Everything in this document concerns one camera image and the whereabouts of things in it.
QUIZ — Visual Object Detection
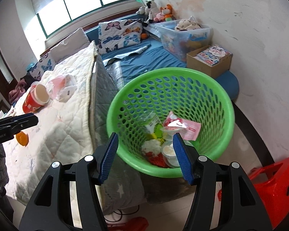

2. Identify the red paper noodle cup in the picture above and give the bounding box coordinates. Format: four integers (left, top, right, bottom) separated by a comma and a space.
22, 82, 50, 114

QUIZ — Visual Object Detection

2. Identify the pink clear plastic bag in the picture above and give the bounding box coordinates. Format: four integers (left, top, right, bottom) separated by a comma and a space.
46, 74, 78, 102

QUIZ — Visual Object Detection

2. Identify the clear cup with foil lid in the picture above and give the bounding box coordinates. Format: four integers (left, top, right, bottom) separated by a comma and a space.
161, 144, 180, 168

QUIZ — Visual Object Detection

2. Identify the red spiky plastic ball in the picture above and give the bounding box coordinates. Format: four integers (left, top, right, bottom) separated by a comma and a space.
145, 152, 169, 168

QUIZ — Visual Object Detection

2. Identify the clear plastic cup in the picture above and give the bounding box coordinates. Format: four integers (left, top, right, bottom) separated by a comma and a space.
161, 126, 184, 144

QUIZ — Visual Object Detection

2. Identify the red white wrapper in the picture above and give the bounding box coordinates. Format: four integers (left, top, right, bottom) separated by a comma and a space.
141, 139, 161, 157

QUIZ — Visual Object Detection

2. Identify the pink snack packet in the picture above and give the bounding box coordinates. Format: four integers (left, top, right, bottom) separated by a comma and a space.
162, 111, 202, 141

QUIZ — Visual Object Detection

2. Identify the pink cloth bundle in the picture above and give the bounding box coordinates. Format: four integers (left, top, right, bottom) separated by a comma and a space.
8, 79, 28, 105

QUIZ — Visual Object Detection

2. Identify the white quilted table cover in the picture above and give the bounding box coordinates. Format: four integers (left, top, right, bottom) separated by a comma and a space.
2, 41, 146, 216

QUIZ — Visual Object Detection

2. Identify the dark wooden door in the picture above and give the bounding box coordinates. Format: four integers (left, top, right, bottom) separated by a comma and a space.
0, 50, 18, 101

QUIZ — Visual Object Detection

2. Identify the red plastic stool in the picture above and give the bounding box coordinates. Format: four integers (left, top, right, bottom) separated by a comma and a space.
218, 154, 289, 230

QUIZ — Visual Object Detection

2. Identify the left butterfly pillow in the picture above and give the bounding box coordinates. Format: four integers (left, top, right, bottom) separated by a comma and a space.
29, 52, 57, 81

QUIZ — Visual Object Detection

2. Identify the butterfly pillow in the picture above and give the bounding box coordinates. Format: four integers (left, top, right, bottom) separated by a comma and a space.
29, 52, 57, 81
98, 19, 143, 55

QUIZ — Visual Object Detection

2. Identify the grey square cushion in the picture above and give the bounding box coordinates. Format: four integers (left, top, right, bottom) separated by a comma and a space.
50, 28, 90, 63

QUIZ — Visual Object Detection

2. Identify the green plastic waste basket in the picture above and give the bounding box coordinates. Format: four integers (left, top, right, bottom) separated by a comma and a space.
106, 68, 235, 178

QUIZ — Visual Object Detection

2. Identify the right butterfly pillow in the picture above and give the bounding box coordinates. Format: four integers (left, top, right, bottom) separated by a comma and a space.
98, 19, 143, 55

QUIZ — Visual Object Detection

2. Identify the cardboard box with books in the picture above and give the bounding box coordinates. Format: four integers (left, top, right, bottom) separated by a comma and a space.
186, 45, 233, 78

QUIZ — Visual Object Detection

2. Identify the blue sofa mattress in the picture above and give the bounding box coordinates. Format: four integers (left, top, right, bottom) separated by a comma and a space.
85, 26, 239, 100

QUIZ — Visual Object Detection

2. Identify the clear plastic storage bin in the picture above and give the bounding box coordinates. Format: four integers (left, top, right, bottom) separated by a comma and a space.
155, 20, 213, 62

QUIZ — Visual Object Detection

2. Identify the cow plush toy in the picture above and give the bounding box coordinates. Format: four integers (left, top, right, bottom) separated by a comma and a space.
136, 0, 160, 25

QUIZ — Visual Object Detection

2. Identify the pink plush toy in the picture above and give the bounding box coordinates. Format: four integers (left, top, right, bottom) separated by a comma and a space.
153, 12, 165, 23

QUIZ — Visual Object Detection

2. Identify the orange fox plush toy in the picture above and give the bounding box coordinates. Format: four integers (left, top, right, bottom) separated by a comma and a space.
160, 4, 173, 21

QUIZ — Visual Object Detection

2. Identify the black cable on floor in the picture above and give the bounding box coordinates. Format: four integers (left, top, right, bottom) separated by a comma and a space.
104, 205, 141, 223

